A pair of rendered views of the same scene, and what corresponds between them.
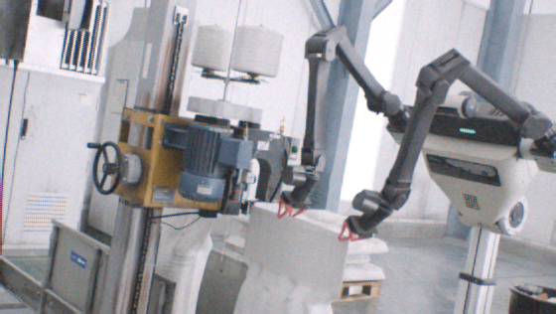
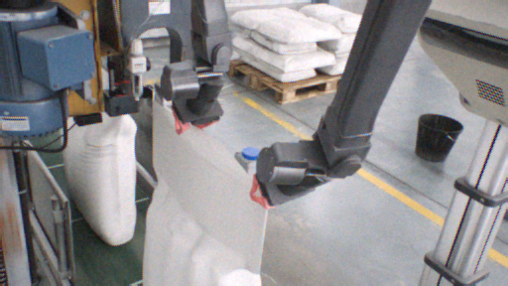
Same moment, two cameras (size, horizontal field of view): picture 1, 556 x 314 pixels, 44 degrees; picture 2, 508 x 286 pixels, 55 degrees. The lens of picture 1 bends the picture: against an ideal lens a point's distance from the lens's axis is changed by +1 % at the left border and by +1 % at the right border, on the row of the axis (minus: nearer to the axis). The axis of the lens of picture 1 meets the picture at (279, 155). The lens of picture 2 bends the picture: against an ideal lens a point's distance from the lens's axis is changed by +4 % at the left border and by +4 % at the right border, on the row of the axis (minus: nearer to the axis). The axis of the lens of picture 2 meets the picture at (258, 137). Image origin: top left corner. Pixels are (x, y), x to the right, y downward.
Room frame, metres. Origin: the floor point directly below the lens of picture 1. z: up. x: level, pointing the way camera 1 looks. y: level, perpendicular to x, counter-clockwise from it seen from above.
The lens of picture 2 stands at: (1.44, -0.28, 1.56)
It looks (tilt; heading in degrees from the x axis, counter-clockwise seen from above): 27 degrees down; 3
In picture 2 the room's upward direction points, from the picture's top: 6 degrees clockwise
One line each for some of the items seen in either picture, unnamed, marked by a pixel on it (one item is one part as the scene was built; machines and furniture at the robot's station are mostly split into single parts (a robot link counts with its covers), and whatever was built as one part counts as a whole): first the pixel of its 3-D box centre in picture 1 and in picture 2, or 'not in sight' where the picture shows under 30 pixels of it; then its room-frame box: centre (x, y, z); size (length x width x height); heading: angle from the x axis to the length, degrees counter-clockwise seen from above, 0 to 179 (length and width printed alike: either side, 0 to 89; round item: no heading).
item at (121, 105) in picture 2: (227, 206); (119, 101); (2.55, 0.16, 1.04); 0.08 x 0.06 x 0.05; 133
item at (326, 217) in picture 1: (335, 223); (332, 17); (6.08, -0.59, 0.56); 0.67 x 0.43 x 0.15; 43
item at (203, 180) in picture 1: (205, 162); (20, 69); (2.28, 0.24, 1.21); 0.15 x 0.15 x 0.25
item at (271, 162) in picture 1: (239, 157); (141, 19); (2.73, 0.16, 1.21); 0.30 x 0.25 x 0.30; 43
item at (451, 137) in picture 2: not in sight; (435, 138); (4.57, -1.34, 0.13); 0.30 x 0.30 x 0.26
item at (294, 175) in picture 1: (303, 169); (193, 70); (2.32, -0.09, 1.24); 0.11 x 0.09 x 0.12; 130
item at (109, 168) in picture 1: (106, 168); not in sight; (2.28, 0.56, 1.13); 0.18 x 0.11 x 0.18; 43
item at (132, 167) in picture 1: (126, 169); not in sight; (2.33, 0.50, 1.14); 0.11 x 0.06 x 0.11; 43
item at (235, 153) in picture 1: (234, 156); (59, 62); (2.24, 0.14, 1.25); 0.10 x 0.08 x 0.12; 158
